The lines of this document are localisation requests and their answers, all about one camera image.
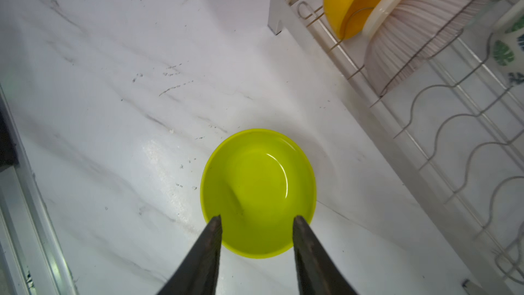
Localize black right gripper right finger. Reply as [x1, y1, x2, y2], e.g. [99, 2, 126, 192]
[293, 216, 357, 295]

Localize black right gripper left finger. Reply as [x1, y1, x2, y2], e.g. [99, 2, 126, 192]
[158, 216, 222, 294]

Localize lime green bowl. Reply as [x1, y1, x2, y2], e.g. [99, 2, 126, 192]
[200, 128, 317, 259]

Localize pink striped bowl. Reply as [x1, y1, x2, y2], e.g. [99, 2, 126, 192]
[362, 0, 493, 96]

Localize green leaf pattern bowl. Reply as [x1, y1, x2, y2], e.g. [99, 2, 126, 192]
[491, 10, 523, 86]

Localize stainless steel dish rack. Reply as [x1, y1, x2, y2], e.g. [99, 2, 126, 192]
[268, 0, 523, 294]

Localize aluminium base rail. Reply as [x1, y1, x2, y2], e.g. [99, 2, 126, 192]
[1, 96, 78, 294]

